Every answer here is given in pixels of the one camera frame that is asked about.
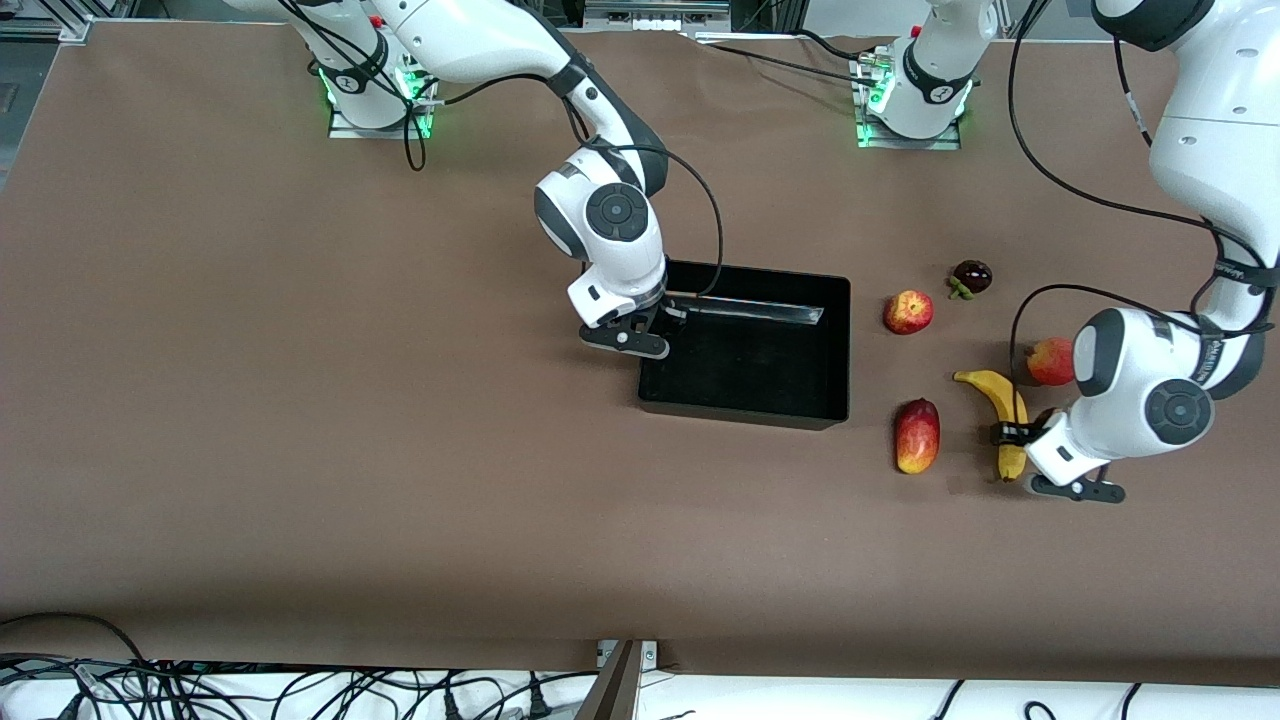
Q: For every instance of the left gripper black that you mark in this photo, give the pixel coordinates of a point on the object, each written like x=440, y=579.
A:
x=1021, y=433

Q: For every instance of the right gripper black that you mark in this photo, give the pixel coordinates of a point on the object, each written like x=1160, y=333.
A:
x=663, y=315

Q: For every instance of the yellow banana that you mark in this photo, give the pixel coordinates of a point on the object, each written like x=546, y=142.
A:
x=1000, y=392

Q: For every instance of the black rectangular plastic box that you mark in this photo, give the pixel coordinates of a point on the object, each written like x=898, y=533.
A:
x=760, y=385

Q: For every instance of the small red yellow apple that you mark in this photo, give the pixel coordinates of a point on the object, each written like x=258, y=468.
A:
x=908, y=312

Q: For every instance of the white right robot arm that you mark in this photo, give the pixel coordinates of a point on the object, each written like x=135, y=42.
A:
x=480, y=40

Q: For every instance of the red round apple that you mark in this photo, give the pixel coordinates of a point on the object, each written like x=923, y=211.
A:
x=1050, y=362

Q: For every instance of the red yellow mango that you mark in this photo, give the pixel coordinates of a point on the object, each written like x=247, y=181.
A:
x=917, y=436

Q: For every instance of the dark purple mangosteen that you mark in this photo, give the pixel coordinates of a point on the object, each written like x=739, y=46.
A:
x=972, y=276

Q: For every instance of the brown table cover sheet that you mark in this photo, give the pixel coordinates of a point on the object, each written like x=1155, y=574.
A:
x=400, y=450

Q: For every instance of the silver device with white connectors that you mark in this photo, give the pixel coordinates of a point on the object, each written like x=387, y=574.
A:
x=655, y=15

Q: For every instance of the white lower panel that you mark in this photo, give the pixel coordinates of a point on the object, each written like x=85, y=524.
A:
x=800, y=700

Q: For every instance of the aluminium profile bar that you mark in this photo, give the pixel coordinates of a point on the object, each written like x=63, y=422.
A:
x=612, y=690

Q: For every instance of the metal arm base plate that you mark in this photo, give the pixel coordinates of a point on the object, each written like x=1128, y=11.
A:
x=950, y=140
x=345, y=125

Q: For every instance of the small metal bracket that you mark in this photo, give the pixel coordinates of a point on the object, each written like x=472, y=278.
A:
x=650, y=655

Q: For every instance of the aluminium frame corner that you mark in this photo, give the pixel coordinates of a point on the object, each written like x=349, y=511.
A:
x=70, y=28

